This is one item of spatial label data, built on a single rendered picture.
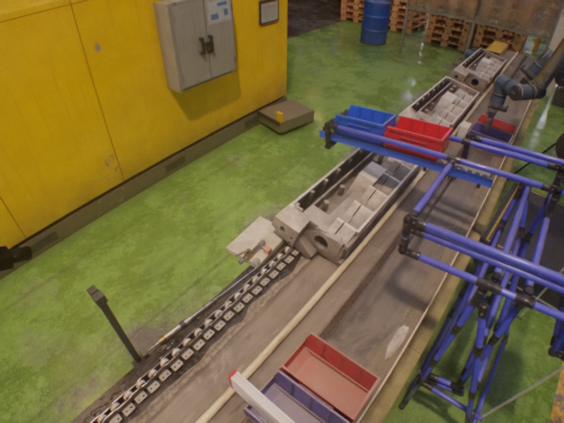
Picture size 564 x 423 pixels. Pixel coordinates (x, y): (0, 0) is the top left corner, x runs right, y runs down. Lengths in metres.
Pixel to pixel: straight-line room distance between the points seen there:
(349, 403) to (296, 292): 0.57
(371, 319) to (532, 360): 1.49
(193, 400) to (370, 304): 0.89
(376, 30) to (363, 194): 6.54
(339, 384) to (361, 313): 0.36
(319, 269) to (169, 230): 1.74
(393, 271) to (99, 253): 2.38
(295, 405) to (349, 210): 1.00
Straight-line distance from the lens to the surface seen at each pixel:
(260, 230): 1.98
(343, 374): 1.55
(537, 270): 1.28
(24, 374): 2.89
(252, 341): 1.63
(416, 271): 1.96
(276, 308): 1.71
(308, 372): 1.56
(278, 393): 1.52
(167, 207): 3.51
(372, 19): 8.29
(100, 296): 1.31
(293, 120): 4.42
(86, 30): 3.13
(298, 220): 1.79
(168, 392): 1.60
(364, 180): 2.11
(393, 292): 1.84
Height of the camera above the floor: 2.18
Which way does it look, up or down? 42 degrees down
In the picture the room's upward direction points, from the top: straight up
